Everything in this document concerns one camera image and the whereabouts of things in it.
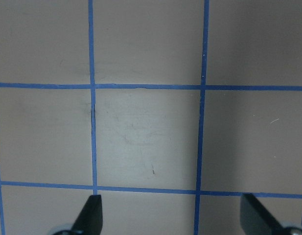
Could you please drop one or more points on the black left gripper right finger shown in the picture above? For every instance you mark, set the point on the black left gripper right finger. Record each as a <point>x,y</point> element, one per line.
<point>255,219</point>

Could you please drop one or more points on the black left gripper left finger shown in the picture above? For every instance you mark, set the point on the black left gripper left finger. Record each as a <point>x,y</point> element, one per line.
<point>90,219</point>

